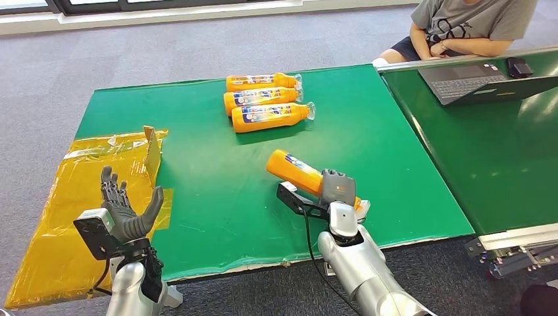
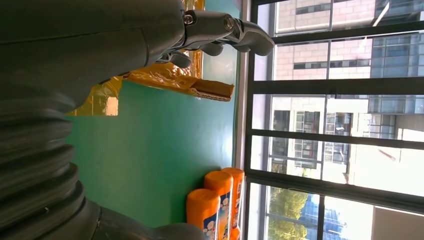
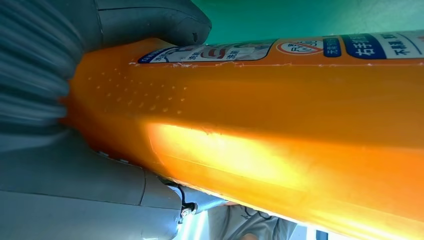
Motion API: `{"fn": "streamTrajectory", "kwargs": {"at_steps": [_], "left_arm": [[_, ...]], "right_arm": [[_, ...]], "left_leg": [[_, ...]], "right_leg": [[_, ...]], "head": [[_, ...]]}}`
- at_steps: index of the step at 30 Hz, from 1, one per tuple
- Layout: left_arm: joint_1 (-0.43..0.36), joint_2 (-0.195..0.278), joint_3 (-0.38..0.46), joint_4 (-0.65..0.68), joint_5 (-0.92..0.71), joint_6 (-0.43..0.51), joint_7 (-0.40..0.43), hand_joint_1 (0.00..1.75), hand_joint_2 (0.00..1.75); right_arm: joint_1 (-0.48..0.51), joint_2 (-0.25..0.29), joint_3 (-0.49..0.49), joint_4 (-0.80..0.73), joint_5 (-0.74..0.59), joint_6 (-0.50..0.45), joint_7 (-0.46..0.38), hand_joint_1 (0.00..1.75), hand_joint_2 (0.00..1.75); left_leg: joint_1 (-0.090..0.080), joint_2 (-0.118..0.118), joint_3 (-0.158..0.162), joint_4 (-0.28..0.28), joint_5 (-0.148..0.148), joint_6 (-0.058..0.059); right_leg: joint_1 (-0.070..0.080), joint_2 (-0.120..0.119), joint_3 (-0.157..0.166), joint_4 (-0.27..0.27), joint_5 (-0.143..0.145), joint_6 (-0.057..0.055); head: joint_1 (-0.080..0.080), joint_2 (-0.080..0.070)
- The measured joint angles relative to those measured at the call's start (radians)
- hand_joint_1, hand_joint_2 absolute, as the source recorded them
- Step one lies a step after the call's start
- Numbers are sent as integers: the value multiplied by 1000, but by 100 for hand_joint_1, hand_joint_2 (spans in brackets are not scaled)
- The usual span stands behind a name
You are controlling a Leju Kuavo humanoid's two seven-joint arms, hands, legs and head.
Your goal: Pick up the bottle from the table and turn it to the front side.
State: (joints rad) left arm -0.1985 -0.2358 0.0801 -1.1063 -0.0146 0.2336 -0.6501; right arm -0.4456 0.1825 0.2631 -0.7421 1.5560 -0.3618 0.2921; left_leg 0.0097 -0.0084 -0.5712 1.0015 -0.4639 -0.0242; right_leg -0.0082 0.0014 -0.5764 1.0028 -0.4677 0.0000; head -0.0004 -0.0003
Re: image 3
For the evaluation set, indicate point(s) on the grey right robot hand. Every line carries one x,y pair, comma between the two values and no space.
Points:
82,205

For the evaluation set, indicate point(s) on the person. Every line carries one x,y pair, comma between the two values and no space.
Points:
238,222

